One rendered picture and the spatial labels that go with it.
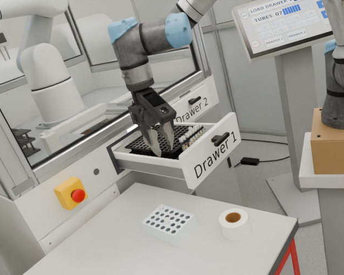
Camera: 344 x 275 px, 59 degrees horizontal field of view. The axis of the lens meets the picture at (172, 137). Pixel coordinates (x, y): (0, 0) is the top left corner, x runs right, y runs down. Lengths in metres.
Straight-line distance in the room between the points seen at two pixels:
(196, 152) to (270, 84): 1.94
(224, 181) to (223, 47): 1.54
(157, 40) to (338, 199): 0.69
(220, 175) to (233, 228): 0.87
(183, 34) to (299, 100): 1.19
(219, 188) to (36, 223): 0.94
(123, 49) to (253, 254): 0.55
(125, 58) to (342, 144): 0.59
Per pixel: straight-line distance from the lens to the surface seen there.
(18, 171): 0.93
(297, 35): 1.65
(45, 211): 0.98
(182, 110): 1.30
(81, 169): 1.01
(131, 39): 0.75
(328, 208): 1.05
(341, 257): 1.19
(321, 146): 0.90
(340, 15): 0.74
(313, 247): 1.81
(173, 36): 0.73
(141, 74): 0.77
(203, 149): 0.88
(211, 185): 1.54
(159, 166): 0.93
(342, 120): 0.93
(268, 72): 2.70
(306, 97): 1.83
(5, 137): 0.91
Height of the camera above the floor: 1.29
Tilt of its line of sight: 22 degrees down
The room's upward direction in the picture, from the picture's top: 18 degrees counter-clockwise
